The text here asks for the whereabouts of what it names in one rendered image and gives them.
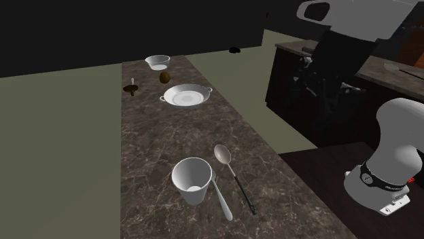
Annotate dark wooden counter cabinet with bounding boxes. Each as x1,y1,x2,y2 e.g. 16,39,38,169
264,39,424,149

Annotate dark robot stand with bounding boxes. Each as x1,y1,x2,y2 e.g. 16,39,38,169
278,141,424,239

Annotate clear glass bowl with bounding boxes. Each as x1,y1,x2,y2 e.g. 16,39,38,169
144,54,171,72

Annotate white spoon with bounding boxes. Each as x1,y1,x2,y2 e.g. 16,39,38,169
210,170,234,222

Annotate white cup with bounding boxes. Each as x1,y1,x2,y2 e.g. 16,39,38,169
171,157,213,206

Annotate silver spoon with black handle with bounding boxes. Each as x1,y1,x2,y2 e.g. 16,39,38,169
213,144,258,217

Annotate white two-handled dish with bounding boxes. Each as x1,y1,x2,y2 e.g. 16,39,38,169
159,84,213,108

